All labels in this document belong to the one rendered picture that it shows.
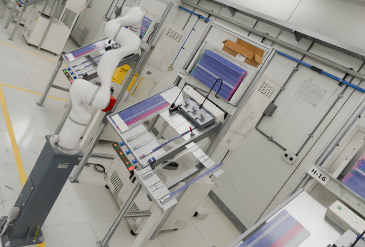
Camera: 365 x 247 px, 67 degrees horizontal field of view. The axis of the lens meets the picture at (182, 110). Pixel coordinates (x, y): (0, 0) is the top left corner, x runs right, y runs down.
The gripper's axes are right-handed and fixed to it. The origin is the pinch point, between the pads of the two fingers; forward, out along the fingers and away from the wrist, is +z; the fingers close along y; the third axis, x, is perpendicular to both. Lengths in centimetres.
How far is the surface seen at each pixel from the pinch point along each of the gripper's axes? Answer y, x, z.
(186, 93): 42, -43, 23
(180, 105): 30, -53, 22
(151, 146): -6, -79, 29
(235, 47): 101, -17, -1
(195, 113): 35, -67, 14
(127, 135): -16, -60, 41
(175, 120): 23, -63, 27
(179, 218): 24, -129, 101
